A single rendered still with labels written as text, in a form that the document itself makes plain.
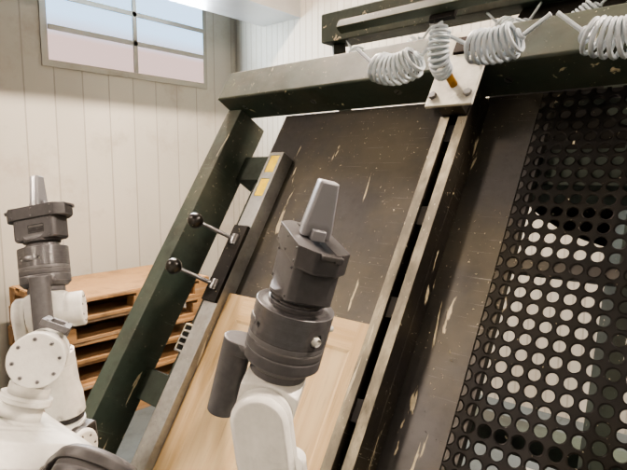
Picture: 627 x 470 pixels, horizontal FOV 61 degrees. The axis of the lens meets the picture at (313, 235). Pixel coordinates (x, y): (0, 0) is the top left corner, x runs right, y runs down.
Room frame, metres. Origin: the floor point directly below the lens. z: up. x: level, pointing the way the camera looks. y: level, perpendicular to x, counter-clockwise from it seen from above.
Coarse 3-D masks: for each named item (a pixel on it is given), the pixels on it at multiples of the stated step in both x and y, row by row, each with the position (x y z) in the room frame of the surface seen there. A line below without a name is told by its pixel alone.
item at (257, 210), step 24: (264, 168) 1.40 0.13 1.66; (288, 168) 1.40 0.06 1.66; (264, 192) 1.34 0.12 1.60; (264, 216) 1.34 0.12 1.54; (240, 264) 1.27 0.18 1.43; (216, 312) 1.22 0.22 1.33; (192, 336) 1.21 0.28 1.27; (192, 360) 1.16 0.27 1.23; (168, 384) 1.16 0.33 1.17; (168, 408) 1.12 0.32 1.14; (168, 432) 1.11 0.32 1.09; (144, 456) 1.08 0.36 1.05
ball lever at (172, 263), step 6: (174, 258) 1.22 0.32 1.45; (168, 264) 1.21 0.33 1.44; (174, 264) 1.21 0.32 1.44; (180, 264) 1.22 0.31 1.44; (168, 270) 1.21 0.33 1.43; (174, 270) 1.21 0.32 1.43; (180, 270) 1.23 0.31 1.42; (186, 270) 1.22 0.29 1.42; (192, 276) 1.23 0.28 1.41; (198, 276) 1.23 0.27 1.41; (204, 282) 1.24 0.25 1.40; (210, 282) 1.24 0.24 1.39; (216, 282) 1.24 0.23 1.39; (210, 288) 1.24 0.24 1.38
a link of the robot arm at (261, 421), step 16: (240, 400) 0.54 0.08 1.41; (256, 400) 0.53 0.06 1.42; (272, 400) 0.54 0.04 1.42; (240, 416) 0.54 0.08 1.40; (256, 416) 0.53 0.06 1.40; (272, 416) 0.53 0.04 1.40; (288, 416) 0.54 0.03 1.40; (240, 432) 0.54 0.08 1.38; (256, 432) 0.54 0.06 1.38; (272, 432) 0.53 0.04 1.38; (288, 432) 0.53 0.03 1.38; (240, 448) 0.54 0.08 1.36; (256, 448) 0.54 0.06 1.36; (272, 448) 0.53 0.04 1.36; (288, 448) 0.53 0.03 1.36; (240, 464) 0.54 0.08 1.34; (256, 464) 0.54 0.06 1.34; (272, 464) 0.54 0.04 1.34; (288, 464) 0.53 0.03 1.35; (304, 464) 0.58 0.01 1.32
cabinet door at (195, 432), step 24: (240, 312) 1.19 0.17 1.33; (216, 336) 1.19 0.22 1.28; (336, 336) 1.01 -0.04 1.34; (360, 336) 0.98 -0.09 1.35; (216, 360) 1.15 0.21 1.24; (336, 360) 0.98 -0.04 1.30; (192, 384) 1.15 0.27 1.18; (312, 384) 0.98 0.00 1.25; (336, 384) 0.95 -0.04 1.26; (192, 408) 1.11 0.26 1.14; (312, 408) 0.95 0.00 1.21; (336, 408) 0.92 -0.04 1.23; (192, 432) 1.08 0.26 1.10; (216, 432) 1.04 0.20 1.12; (312, 432) 0.93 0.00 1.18; (168, 456) 1.08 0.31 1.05; (192, 456) 1.04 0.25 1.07; (216, 456) 1.01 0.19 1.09; (312, 456) 0.90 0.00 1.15
